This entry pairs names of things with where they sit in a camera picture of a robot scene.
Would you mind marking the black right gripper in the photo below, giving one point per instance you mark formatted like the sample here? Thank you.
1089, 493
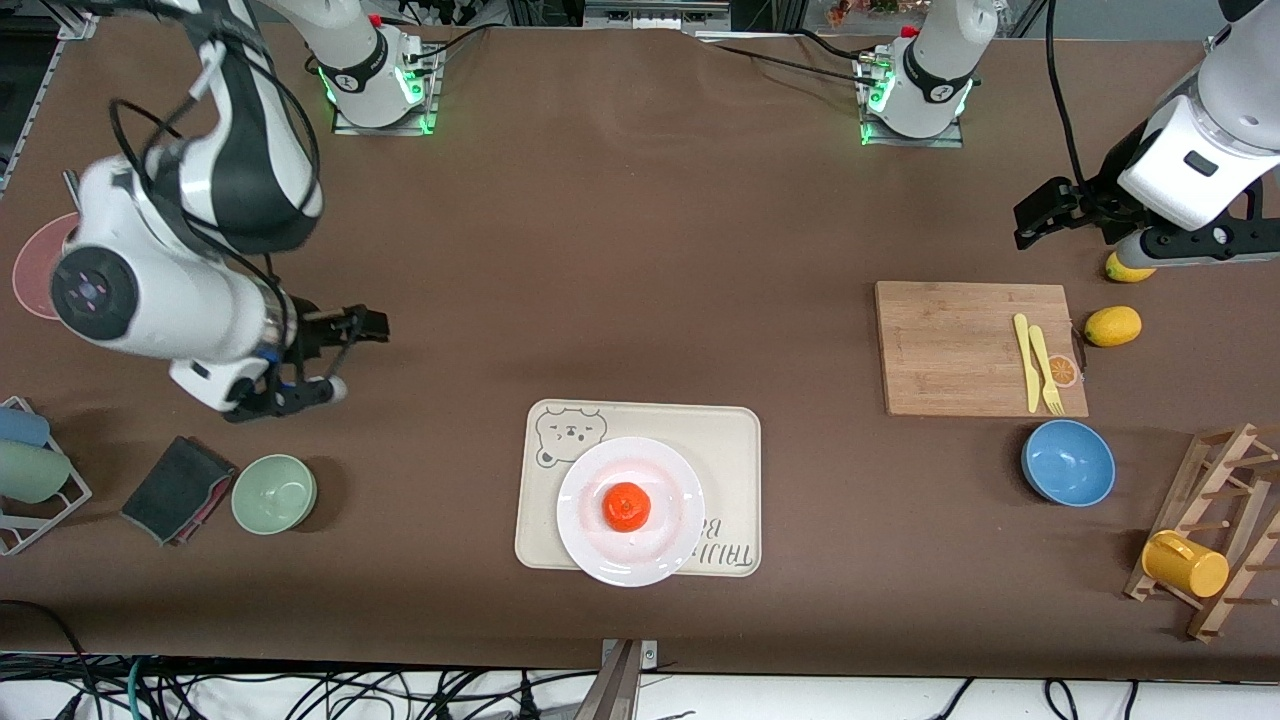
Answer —
312, 334

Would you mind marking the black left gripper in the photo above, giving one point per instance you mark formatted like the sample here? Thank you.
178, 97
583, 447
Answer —
1098, 196

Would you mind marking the white round plate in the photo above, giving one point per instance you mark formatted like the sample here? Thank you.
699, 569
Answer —
585, 540

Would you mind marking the orange fruit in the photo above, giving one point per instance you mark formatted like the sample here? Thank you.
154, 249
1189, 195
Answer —
627, 507

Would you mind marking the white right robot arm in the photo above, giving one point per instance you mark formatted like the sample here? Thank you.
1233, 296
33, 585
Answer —
150, 300

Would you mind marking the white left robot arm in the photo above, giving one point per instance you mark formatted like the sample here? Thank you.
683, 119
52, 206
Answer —
1235, 120

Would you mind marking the yellow lemon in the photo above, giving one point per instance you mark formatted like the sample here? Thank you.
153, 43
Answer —
1113, 326
1125, 272

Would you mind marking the yellow plastic knife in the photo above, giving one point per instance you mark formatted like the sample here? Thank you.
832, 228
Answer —
1026, 360

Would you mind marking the yellow plastic fork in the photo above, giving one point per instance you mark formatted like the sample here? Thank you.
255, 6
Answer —
1044, 365

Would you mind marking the orange slice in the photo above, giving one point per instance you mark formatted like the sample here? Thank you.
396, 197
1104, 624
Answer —
1062, 371

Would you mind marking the wooden cutting board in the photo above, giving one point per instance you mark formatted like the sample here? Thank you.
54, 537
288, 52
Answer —
940, 350

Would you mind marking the pale green bowl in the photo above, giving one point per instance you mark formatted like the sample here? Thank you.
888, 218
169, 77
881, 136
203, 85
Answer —
273, 493

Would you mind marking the dark folded cloth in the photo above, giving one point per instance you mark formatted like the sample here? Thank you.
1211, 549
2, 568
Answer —
175, 490

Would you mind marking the blue bowl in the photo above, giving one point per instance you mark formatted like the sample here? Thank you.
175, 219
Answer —
1068, 463

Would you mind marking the wooden peg rack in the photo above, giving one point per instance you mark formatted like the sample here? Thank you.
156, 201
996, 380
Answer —
1195, 480

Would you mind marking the metal scoop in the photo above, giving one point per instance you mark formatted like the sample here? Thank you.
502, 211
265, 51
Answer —
71, 183

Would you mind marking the pink bowl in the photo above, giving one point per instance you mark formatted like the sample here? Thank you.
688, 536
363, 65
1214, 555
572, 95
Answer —
38, 265

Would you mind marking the blue cup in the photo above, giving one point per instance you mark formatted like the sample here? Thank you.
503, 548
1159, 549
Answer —
20, 427

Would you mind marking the pale green cup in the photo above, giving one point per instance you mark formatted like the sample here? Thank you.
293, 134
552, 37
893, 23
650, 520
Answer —
30, 472

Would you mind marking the yellow mug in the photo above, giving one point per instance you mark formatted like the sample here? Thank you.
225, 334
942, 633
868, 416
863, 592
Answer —
1185, 565

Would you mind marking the cream tray with bear print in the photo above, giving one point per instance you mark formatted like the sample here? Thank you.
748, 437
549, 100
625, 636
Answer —
720, 450

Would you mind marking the grey metal box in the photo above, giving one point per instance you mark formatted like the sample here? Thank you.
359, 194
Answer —
655, 12

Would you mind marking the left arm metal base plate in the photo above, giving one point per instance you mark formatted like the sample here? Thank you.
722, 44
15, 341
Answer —
950, 140

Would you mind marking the aluminium frame rail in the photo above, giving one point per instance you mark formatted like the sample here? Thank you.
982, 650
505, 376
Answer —
40, 95
1218, 48

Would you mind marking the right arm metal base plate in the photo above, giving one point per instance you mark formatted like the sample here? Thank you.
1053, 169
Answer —
428, 95

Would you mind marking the metal table edge bracket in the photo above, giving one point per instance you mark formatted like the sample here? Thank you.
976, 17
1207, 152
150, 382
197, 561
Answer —
622, 680

